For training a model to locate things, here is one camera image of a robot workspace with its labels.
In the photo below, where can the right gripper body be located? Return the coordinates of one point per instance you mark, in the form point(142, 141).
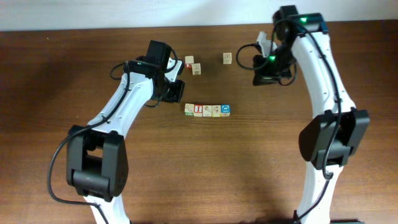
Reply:
point(268, 70)

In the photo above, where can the wooden picture block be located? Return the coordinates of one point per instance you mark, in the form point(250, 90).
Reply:
point(207, 110)
point(216, 111)

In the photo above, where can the green letter R block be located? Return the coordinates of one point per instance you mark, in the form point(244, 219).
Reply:
point(189, 109)

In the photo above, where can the red letter I block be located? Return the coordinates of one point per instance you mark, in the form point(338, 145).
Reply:
point(198, 110)

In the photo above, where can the letter K block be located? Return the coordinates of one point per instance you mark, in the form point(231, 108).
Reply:
point(196, 69)

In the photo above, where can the letter E block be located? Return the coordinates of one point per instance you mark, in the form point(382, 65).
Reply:
point(189, 61)

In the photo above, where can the blue letter D block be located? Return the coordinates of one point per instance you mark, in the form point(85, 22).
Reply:
point(225, 110)

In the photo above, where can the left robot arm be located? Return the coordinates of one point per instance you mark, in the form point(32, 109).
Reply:
point(97, 165)

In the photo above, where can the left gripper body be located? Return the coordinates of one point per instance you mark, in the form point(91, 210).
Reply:
point(172, 90)

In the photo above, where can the far right wooden block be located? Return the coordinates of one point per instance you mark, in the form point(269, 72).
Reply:
point(227, 58)

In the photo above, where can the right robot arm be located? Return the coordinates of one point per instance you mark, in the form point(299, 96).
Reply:
point(337, 127)

